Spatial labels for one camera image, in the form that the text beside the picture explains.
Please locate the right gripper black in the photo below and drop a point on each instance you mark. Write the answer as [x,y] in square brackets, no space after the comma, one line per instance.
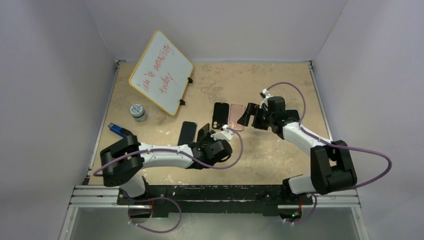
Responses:
[252,109]

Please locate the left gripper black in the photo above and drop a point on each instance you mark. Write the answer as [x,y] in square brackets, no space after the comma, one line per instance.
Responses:
[207,137]

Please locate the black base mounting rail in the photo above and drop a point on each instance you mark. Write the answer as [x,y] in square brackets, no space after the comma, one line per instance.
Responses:
[267,200]

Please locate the small grey tape roll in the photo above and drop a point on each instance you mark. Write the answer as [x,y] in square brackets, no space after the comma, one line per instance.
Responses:
[138,112]

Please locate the aluminium frame rail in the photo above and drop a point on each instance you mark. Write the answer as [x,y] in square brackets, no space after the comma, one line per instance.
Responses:
[338,199]

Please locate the bare black phone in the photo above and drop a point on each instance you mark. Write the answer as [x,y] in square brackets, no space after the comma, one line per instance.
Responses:
[187,133]

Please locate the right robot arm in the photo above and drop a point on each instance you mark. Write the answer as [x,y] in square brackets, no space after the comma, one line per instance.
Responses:
[331,165]

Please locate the white board yellow frame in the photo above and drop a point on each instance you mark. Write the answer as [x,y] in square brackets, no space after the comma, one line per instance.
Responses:
[162,73]

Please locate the black phone case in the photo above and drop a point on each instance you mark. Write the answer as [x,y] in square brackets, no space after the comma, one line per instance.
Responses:
[220,115]

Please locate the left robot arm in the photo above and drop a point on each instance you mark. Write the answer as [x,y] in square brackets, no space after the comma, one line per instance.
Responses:
[121,161]

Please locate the blue black stapler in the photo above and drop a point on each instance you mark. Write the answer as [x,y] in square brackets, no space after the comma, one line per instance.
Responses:
[116,129]

